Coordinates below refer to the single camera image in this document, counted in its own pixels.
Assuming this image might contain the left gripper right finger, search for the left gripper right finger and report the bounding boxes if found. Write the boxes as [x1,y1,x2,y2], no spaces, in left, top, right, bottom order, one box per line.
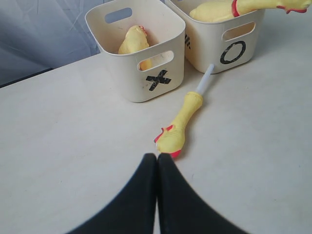
[157,153,246,234]

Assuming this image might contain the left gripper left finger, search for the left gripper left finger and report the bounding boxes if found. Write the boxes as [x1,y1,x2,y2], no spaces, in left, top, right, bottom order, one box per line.
[68,153,157,234]

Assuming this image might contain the headless yellow rubber chicken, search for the headless yellow rubber chicken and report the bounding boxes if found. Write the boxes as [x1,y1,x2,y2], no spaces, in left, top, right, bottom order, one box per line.
[118,25,153,71]

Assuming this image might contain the whole yellow rubber chicken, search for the whole yellow rubber chicken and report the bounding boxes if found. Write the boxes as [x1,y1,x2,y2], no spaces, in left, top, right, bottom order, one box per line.
[189,0,312,22]

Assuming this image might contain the severed chicken head with tube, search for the severed chicken head with tube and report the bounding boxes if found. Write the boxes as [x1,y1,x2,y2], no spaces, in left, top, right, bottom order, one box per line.
[154,64,215,158]

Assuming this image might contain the cream bin marked X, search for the cream bin marked X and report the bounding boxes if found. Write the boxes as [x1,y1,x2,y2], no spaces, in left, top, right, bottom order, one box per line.
[85,0,186,102]

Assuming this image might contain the cream bin marked O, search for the cream bin marked O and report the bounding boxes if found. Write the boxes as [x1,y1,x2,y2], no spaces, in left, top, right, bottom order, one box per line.
[165,0,265,73]

